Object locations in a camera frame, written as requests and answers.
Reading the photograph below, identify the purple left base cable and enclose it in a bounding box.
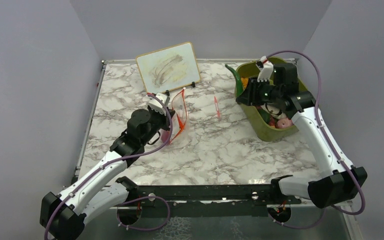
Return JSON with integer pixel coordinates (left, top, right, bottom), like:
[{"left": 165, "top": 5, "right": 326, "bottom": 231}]
[{"left": 116, "top": 194, "right": 172, "bottom": 232}]

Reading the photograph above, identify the clear zip bag orange zipper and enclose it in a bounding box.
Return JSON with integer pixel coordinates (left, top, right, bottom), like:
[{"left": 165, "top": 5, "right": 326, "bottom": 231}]
[{"left": 168, "top": 87, "right": 190, "bottom": 144}]

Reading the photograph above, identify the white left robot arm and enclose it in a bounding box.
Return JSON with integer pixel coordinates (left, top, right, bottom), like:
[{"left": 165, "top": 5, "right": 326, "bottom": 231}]
[{"left": 39, "top": 106, "right": 176, "bottom": 240}]

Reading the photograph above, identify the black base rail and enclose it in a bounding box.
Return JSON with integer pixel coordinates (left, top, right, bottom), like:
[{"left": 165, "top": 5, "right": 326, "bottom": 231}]
[{"left": 116, "top": 184, "right": 301, "bottom": 224}]

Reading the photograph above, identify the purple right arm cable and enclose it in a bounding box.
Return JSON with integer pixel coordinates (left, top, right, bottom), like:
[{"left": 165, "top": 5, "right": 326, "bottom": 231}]
[{"left": 263, "top": 50, "right": 367, "bottom": 216}]

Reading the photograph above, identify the olive green plastic bin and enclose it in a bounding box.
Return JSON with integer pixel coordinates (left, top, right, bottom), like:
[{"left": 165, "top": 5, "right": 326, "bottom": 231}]
[{"left": 235, "top": 57, "right": 316, "bottom": 142}]

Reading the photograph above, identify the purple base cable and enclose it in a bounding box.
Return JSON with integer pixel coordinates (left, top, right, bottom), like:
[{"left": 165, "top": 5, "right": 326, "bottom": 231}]
[
  {"left": 116, "top": 194, "right": 172, "bottom": 232},
  {"left": 267, "top": 205, "right": 325, "bottom": 230}
]

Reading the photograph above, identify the red white pen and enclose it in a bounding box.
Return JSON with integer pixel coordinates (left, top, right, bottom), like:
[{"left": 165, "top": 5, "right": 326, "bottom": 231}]
[{"left": 213, "top": 96, "right": 221, "bottom": 120}]

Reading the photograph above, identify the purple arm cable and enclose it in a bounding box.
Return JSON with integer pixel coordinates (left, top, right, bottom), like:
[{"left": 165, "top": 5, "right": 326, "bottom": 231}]
[
  {"left": 43, "top": 93, "right": 174, "bottom": 240},
  {"left": 263, "top": 50, "right": 367, "bottom": 216}
]

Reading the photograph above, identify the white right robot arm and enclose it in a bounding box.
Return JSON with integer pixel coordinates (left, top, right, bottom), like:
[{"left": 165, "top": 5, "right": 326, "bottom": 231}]
[{"left": 236, "top": 59, "right": 368, "bottom": 209}]

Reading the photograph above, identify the pink toy onion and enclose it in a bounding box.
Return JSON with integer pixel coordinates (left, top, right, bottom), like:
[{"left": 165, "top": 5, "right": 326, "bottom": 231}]
[{"left": 275, "top": 117, "right": 294, "bottom": 129}]

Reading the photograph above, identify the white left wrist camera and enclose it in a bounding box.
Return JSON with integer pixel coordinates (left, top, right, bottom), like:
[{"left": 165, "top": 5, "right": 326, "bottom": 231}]
[{"left": 147, "top": 92, "right": 170, "bottom": 116}]

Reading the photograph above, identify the magenta toy beet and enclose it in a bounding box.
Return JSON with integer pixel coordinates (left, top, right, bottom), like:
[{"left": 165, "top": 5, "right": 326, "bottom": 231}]
[{"left": 160, "top": 130, "right": 171, "bottom": 143}]

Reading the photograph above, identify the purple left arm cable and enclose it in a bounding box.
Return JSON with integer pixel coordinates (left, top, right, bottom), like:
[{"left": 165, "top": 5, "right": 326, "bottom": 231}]
[{"left": 43, "top": 93, "right": 174, "bottom": 240}]

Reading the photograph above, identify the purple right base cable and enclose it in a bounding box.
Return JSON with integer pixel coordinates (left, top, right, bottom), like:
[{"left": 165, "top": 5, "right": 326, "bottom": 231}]
[{"left": 267, "top": 205, "right": 325, "bottom": 230}]

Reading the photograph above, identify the yellow framed whiteboard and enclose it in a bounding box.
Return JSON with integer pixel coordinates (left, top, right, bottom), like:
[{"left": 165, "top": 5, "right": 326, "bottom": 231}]
[{"left": 135, "top": 42, "right": 201, "bottom": 93}]

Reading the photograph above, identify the orange yellow toy pepper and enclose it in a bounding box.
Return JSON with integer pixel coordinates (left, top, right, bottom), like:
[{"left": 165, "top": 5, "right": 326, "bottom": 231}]
[{"left": 241, "top": 77, "right": 249, "bottom": 90}]

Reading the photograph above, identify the green toy cucumber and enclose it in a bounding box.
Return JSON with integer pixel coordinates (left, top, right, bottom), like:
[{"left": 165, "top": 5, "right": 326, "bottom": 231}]
[{"left": 224, "top": 64, "right": 244, "bottom": 97}]

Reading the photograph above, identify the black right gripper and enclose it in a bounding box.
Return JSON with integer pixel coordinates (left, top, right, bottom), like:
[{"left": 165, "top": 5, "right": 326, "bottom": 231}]
[{"left": 236, "top": 77, "right": 283, "bottom": 107}]

